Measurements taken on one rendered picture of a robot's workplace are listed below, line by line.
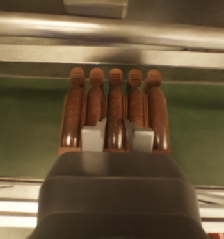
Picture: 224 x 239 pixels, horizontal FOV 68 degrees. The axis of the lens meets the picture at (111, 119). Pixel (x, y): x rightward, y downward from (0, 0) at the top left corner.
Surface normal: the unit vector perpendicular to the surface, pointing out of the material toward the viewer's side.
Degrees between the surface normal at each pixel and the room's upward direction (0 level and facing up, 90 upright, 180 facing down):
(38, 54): 55
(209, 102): 2
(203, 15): 90
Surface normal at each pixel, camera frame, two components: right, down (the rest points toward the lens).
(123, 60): -0.02, 0.59
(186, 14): -0.04, 0.94
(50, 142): 0.01, -0.33
